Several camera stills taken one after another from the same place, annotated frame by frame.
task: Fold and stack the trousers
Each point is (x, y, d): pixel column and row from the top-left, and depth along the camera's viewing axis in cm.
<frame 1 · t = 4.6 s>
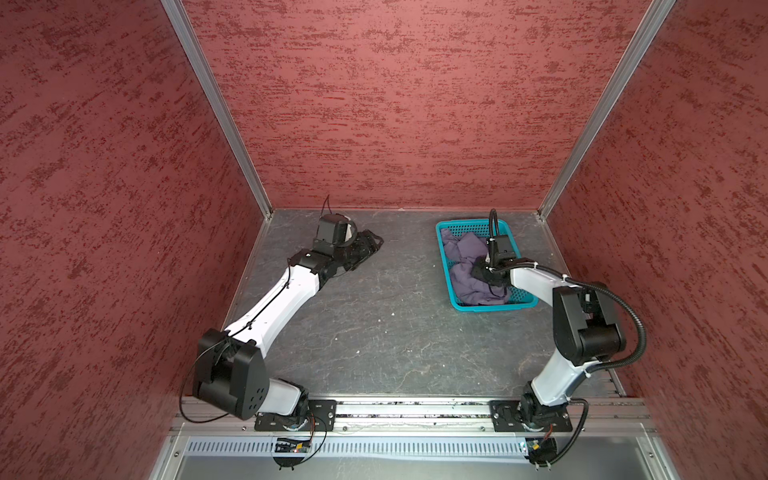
left hand: (378, 251, 82), fingers open
right hand: (475, 275, 98), fingers open
purple trousers: (461, 253, 102), point 7 cm above the table

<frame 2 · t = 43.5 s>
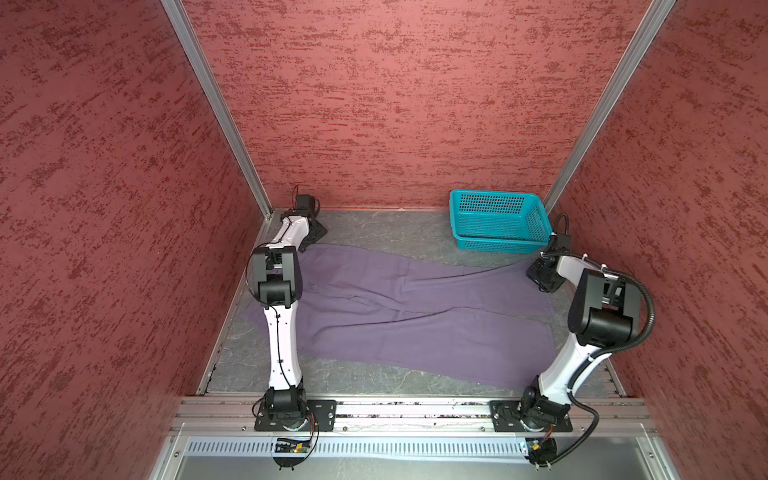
left hand: (313, 240, 108), fingers open
right hand: (535, 280, 99), fingers open
purple trousers: (481, 322, 94), on the table
teal plastic basket: (499, 221, 120), on the table

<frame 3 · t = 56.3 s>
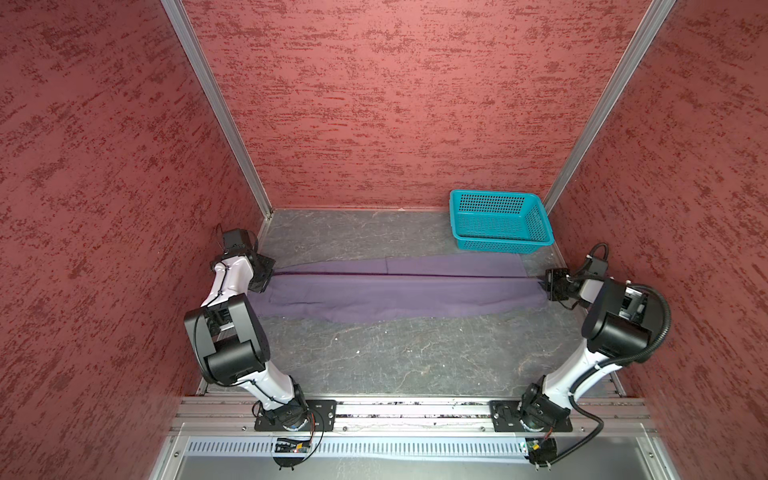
left hand: (271, 277, 90), fingers closed
right hand: (537, 275, 97), fingers closed
purple trousers: (398, 289, 97), point 3 cm above the table
the other named things where they were.

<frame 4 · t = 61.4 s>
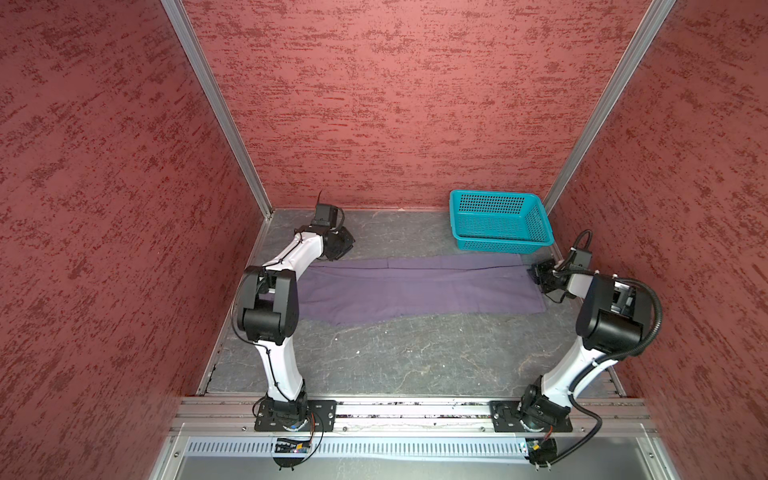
left hand: (352, 247, 97), fingers closed
right hand: (526, 267, 99), fingers closed
